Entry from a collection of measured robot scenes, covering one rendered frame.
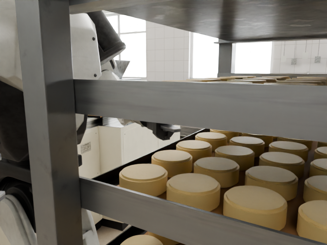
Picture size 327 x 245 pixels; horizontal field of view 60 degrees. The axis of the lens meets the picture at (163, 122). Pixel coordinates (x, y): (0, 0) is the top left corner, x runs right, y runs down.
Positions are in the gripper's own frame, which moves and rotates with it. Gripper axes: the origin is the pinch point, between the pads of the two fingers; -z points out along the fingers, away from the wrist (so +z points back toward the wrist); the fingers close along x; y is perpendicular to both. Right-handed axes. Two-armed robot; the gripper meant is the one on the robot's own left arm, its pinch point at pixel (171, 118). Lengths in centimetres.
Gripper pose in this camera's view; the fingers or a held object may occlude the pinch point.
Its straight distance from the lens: 71.6
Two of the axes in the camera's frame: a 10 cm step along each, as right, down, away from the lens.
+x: 0.0, -9.8, -1.9
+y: 8.8, -0.9, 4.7
